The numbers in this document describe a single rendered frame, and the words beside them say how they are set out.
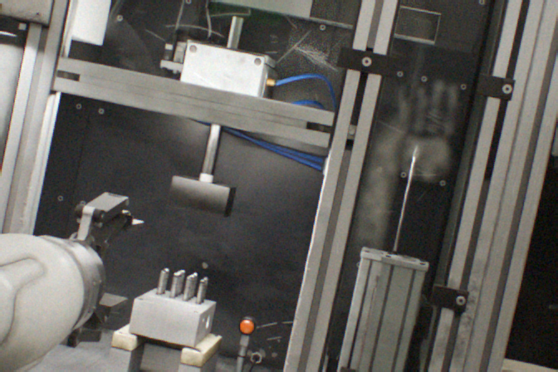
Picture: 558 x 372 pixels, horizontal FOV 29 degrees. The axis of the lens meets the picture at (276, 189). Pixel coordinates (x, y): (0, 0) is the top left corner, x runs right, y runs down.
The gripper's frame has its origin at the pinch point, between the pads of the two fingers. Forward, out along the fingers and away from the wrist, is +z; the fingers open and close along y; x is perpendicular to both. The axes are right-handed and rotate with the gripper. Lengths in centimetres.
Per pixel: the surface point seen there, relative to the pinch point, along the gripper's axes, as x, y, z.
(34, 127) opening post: 19.6, 11.5, 21.4
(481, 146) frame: -36.7, 20.8, 21.3
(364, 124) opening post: -22.2, 20.5, 21.4
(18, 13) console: 24.2, 25.5, 20.4
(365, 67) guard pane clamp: -20.8, 27.5, 20.9
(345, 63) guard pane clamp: -18.3, 27.5, 21.1
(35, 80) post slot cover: 20.7, 17.6, 21.4
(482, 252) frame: -39.7, 8.2, 21.4
